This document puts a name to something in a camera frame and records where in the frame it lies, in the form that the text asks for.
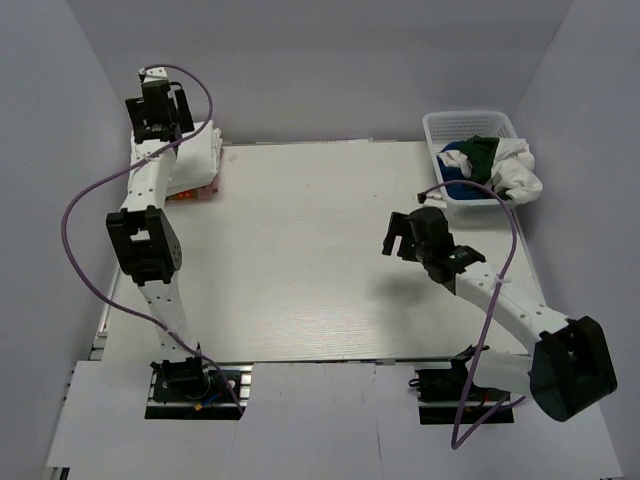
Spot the white graphic print t shirt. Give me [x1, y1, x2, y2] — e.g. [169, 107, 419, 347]
[128, 119, 217, 186]

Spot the blue t shirt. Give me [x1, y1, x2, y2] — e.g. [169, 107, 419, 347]
[437, 141, 489, 201]

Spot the dark green t shirt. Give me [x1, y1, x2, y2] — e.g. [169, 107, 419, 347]
[458, 136, 500, 190]

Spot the plain white t shirt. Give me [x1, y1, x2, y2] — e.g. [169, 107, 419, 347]
[444, 138, 543, 204]

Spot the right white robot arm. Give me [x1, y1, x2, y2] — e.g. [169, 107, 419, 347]
[382, 207, 618, 422]

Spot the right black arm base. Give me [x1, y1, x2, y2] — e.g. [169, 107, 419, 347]
[410, 359, 516, 426]

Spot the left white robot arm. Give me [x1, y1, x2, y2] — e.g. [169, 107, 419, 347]
[106, 64, 207, 367]

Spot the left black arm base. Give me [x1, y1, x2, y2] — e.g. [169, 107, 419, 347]
[145, 357, 252, 421]

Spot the folded shirt with orange print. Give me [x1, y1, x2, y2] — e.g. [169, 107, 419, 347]
[165, 173, 220, 201]

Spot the white plastic basket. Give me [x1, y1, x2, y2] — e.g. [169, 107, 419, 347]
[422, 110, 534, 215]

